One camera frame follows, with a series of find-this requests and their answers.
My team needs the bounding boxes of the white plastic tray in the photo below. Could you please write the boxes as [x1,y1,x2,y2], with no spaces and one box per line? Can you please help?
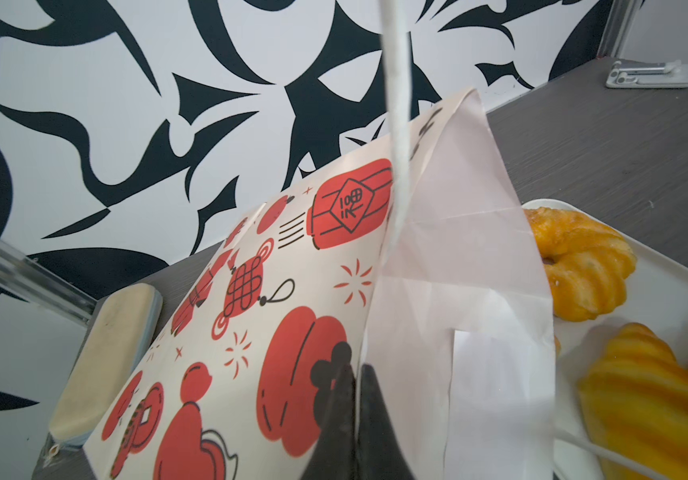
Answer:
[520,197,688,480]

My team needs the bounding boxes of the fake ring donut bread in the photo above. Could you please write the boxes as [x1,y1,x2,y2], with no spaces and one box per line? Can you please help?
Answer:
[525,207,637,322]

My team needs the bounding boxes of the small white remote device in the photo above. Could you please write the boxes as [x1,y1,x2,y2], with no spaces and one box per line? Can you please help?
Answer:
[605,60,688,89]

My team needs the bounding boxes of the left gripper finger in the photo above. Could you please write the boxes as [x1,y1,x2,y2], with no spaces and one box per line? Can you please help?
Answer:
[379,0,412,246]

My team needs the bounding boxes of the beige glasses case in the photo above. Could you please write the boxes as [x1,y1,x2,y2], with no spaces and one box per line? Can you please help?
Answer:
[49,284,162,447]

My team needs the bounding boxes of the red white paper bag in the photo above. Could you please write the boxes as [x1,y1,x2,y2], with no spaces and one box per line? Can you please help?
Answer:
[84,90,556,479]

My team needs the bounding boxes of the yellow fake croissant bread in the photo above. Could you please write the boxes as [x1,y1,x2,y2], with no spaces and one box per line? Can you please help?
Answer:
[577,323,688,479]

